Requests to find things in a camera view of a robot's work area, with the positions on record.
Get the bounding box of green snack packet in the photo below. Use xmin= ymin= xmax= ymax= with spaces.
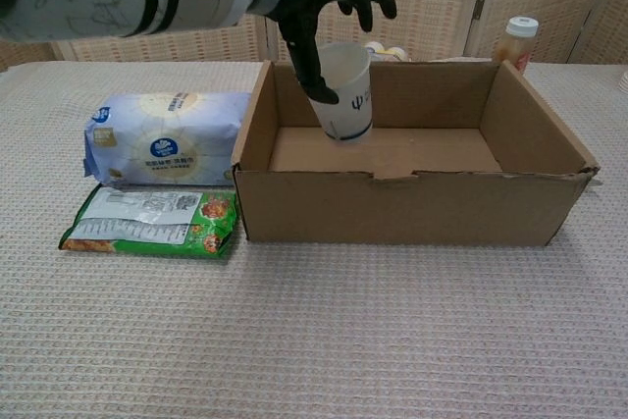
xmin=58 ymin=186 xmax=238 ymax=261

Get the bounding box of shrink-wrapped yellow white bottle pack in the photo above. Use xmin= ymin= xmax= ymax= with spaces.
xmin=365 ymin=40 xmax=410 ymax=64

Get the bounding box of orange drink bottle white cap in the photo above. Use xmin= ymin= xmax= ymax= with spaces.
xmin=493 ymin=16 xmax=541 ymax=75

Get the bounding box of open brown cardboard box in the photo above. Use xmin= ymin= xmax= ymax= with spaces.
xmin=230 ymin=59 xmax=602 ymax=247

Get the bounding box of beige woven tablecloth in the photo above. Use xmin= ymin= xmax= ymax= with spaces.
xmin=0 ymin=59 xmax=628 ymax=419

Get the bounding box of white paper cup blue logo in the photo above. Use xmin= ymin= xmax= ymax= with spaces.
xmin=306 ymin=42 xmax=375 ymax=144

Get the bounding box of blue tissue pack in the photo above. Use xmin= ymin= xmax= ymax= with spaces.
xmin=81 ymin=91 xmax=252 ymax=188

